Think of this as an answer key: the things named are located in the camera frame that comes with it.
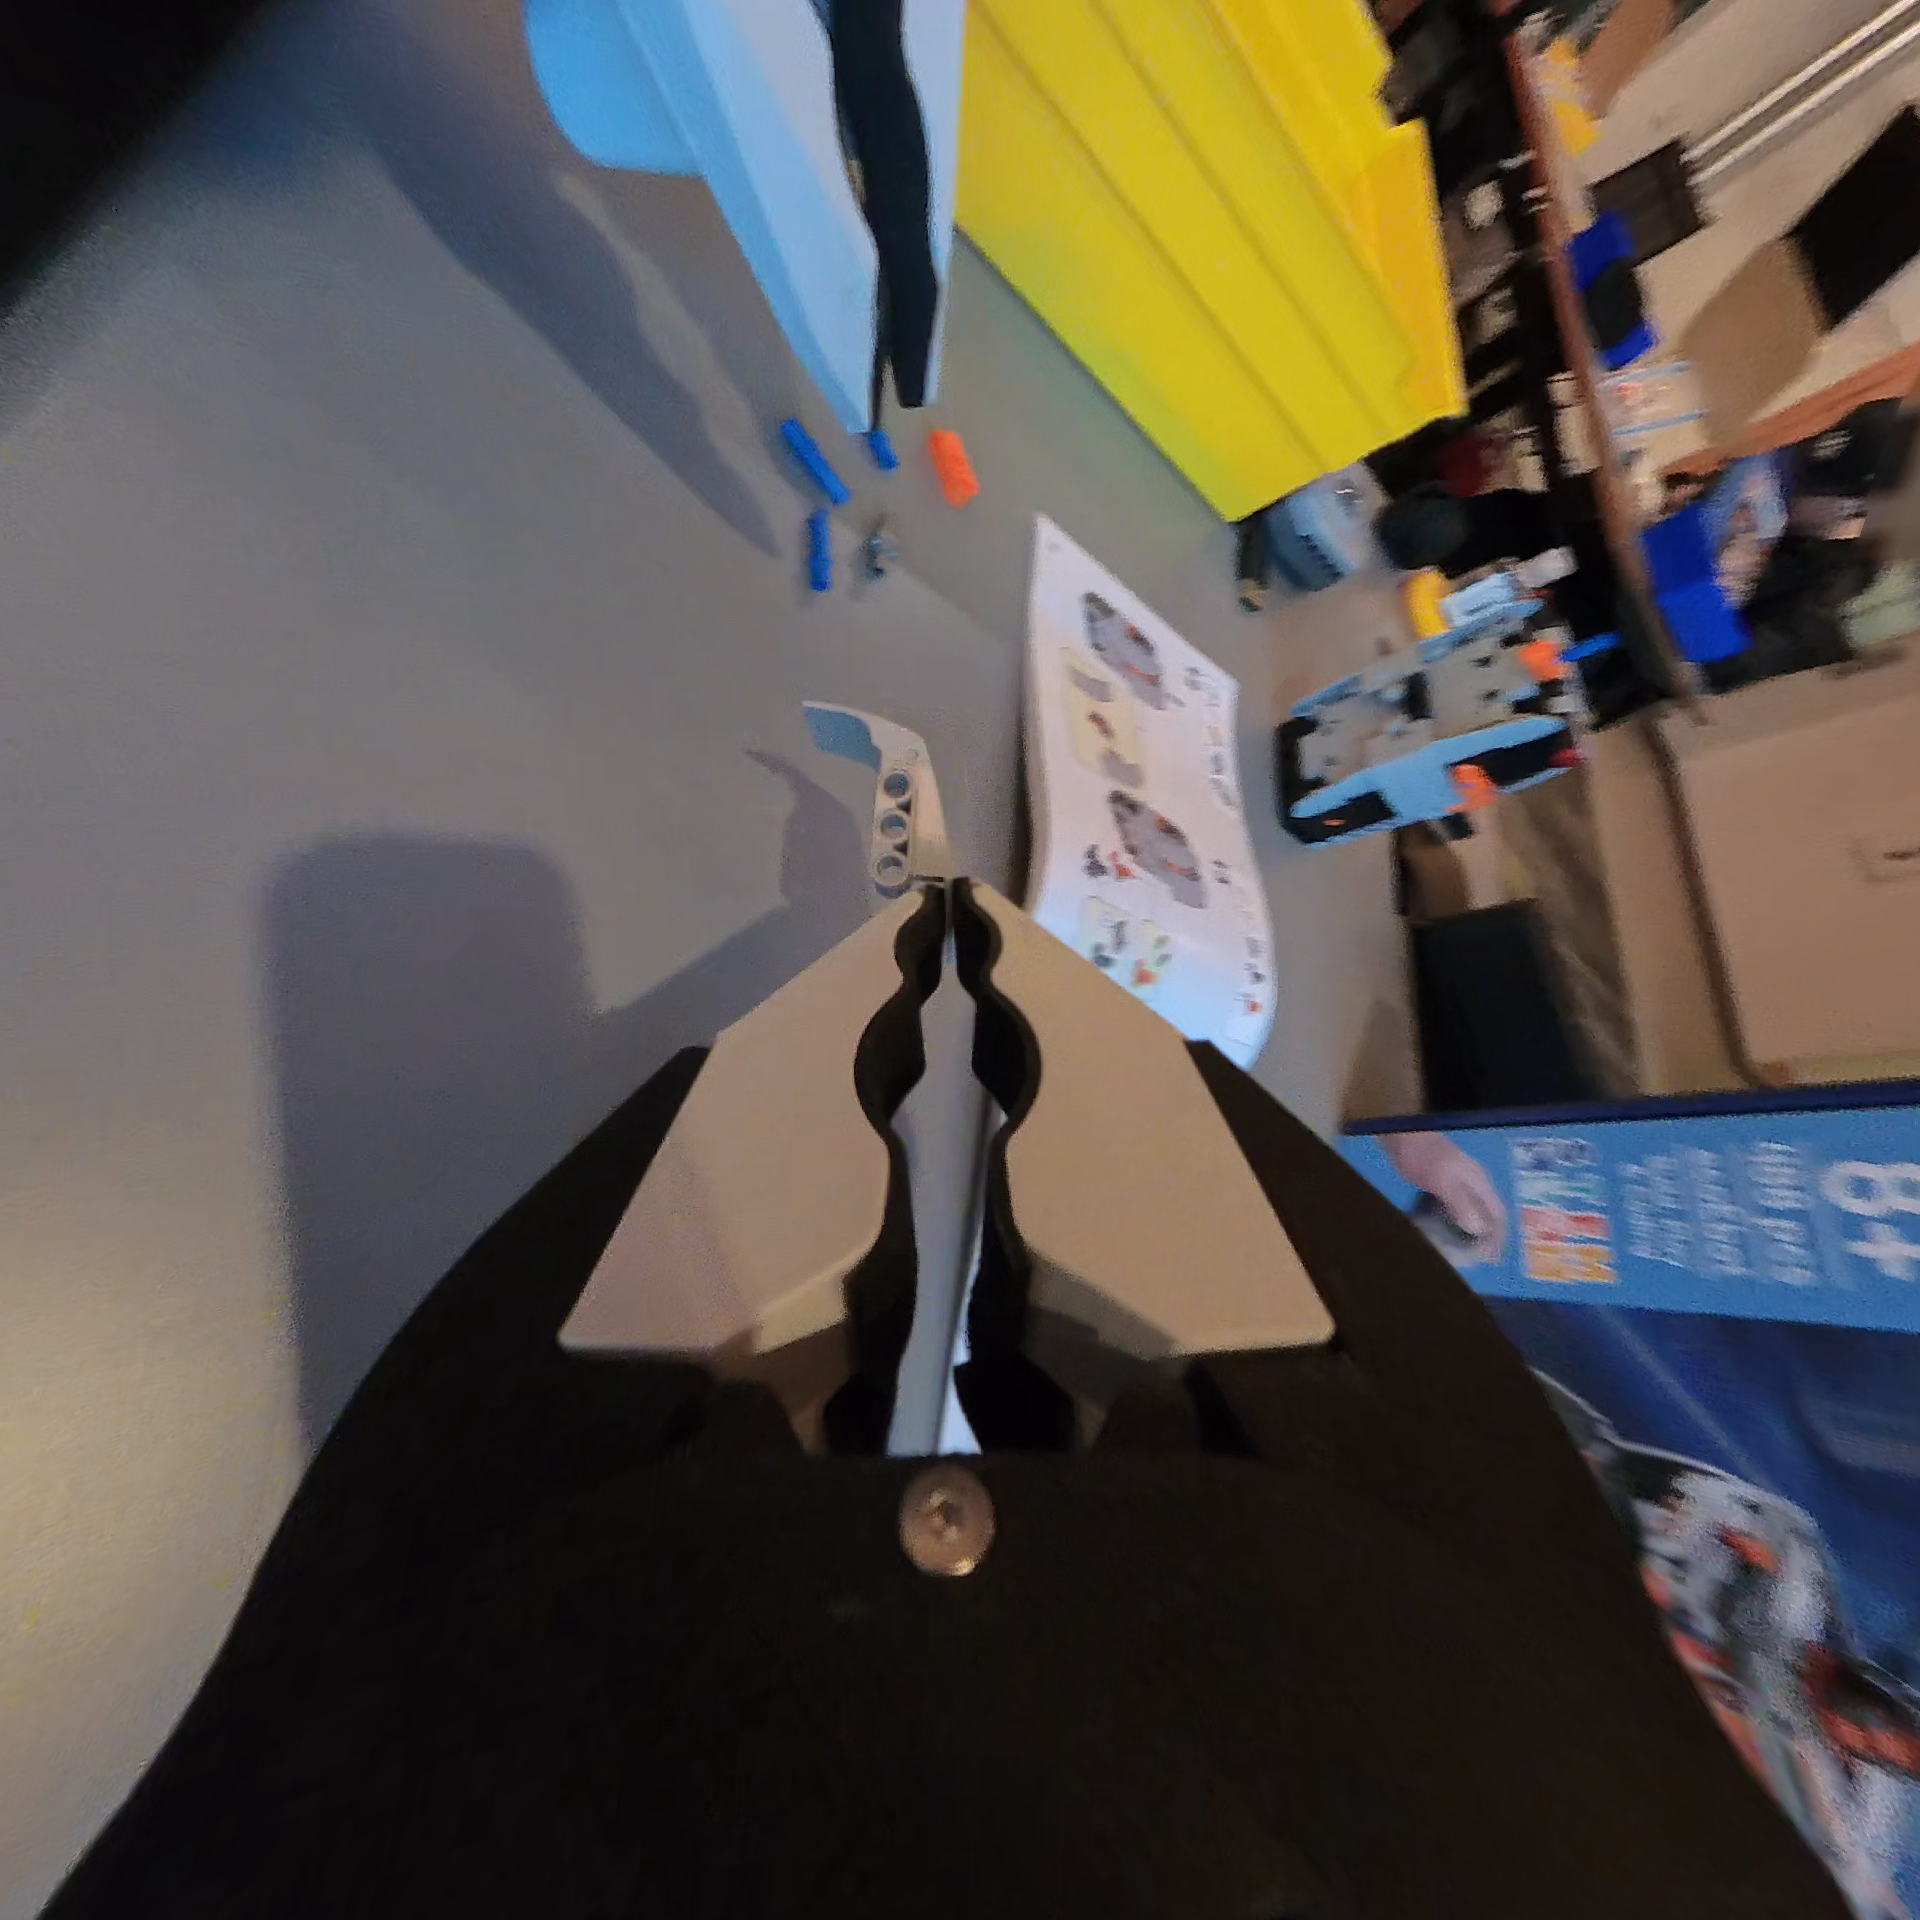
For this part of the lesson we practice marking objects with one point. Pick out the grey curved panel brick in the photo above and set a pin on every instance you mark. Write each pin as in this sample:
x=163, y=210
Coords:
x=893, y=817

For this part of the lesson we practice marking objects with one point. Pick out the yellow plastic bin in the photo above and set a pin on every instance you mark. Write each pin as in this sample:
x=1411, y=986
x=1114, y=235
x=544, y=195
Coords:
x=1202, y=225

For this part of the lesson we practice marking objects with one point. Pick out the blue plastic tray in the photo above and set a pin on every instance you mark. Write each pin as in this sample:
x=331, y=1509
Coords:
x=1613, y=286

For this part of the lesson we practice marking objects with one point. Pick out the beige board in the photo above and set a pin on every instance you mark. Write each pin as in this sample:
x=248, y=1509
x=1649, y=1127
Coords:
x=1749, y=345

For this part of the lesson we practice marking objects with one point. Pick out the wooden post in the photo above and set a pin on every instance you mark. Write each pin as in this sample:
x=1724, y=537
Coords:
x=1814, y=413

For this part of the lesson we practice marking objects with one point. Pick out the small grey axle pin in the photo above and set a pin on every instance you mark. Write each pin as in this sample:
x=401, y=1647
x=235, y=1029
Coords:
x=879, y=548

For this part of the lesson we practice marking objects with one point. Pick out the cluttered brown-edged desk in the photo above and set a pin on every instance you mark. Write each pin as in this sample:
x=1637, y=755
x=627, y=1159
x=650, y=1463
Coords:
x=1590, y=392

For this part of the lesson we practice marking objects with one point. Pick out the white instruction booklet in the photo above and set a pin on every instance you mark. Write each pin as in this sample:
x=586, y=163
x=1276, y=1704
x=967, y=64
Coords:
x=1064, y=721

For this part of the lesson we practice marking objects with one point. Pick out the grey desk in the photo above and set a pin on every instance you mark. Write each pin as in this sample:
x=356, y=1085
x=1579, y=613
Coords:
x=376, y=526

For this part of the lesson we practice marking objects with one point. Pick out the grey battery box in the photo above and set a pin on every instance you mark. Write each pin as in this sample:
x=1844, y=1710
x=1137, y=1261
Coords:
x=1314, y=537

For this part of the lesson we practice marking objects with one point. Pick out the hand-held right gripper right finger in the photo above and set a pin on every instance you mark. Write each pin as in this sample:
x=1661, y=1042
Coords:
x=1170, y=1201

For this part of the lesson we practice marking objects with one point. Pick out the blue connector pin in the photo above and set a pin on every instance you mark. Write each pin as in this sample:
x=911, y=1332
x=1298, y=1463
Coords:
x=814, y=461
x=881, y=450
x=817, y=548

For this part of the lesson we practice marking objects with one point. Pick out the partly built toy robot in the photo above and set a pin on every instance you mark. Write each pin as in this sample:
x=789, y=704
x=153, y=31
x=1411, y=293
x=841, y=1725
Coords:
x=1427, y=735

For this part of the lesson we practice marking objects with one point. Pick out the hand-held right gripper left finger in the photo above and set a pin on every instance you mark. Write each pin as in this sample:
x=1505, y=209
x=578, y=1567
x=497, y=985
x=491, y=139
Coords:
x=735, y=1201

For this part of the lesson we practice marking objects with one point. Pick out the orange connector brick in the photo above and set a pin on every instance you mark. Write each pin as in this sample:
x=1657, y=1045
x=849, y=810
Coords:
x=951, y=467

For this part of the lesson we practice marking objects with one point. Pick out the blue plastic bin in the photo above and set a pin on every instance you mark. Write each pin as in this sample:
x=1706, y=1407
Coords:
x=1703, y=586

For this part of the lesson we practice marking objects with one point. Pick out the black square panel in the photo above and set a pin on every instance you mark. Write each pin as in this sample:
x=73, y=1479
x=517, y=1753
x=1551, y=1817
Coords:
x=1861, y=241

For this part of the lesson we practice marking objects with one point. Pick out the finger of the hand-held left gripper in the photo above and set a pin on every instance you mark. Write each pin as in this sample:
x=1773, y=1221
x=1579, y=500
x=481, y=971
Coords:
x=914, y=179
x=751, y=151

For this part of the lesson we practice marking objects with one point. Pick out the black usb dongle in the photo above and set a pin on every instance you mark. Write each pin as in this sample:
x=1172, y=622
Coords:
x=1249, y=586

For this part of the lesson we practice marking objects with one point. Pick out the blue toy robot box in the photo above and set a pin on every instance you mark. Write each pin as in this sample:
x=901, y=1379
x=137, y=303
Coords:
x=1649, y=1351

